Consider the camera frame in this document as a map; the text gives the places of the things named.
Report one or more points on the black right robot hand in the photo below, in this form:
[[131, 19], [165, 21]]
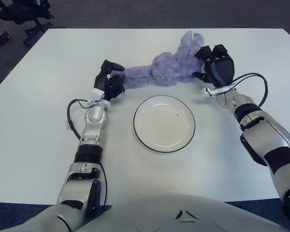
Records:
[[220, 70]]

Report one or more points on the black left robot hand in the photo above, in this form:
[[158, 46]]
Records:
[[112, 87]]

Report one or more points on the purple plush bunny doll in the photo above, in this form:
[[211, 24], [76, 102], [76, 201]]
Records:
[[164, 67]]

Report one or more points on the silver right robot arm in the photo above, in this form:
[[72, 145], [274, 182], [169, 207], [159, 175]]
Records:
[[268, 145]]

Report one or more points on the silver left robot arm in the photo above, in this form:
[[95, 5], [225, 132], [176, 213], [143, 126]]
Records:
[[94, 130]]

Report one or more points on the white plate black rim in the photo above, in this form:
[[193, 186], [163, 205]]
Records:
[[164, 125]]

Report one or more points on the black office chair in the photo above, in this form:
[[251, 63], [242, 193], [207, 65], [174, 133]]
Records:
[[14, 14]]

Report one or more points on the cardboard box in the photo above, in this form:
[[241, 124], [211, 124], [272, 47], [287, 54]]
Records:
[[0, 36]]

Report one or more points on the silver robot torso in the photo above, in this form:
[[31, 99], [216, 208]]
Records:
[[159, 212]]

